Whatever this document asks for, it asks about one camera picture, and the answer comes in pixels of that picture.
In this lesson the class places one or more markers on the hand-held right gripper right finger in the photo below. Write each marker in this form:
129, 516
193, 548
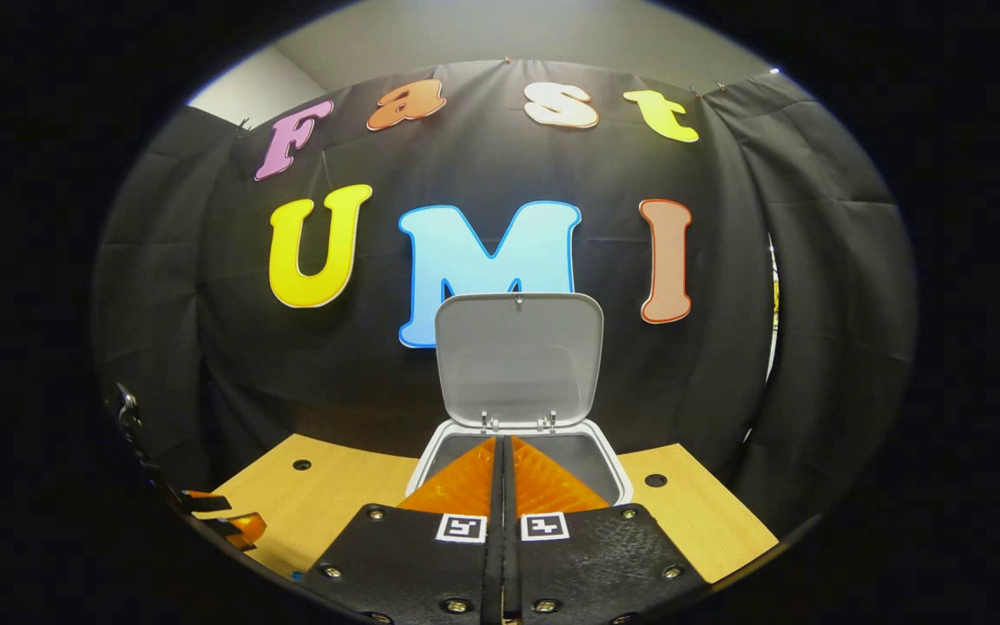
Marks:
519, 573

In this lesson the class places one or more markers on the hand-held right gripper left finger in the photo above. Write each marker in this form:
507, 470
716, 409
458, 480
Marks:
493, 573

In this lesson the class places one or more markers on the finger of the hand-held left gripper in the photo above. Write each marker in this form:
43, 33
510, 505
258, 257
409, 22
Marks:
244, 528
209, 503

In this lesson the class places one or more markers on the white desktop garbage bin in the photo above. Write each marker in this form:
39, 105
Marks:
517, 365

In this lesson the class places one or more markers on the wooden desktop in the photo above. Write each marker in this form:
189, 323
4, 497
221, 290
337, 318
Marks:
318, 503

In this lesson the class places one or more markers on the black backdrop cloth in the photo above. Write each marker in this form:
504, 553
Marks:
483, 165

